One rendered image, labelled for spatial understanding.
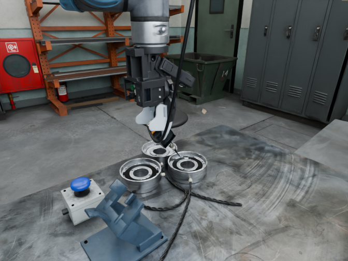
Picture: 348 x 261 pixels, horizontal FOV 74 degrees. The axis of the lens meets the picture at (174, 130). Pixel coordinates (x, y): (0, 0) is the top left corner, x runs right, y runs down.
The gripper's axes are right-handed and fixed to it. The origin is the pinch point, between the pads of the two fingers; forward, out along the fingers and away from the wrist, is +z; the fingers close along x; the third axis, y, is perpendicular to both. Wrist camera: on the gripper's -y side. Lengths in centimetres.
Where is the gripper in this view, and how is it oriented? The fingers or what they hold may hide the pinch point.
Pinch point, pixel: (161, 131)
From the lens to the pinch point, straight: 56.9
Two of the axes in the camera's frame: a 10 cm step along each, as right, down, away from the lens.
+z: 0.0, 9.1, 4.2
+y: -7.5, 2.7, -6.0
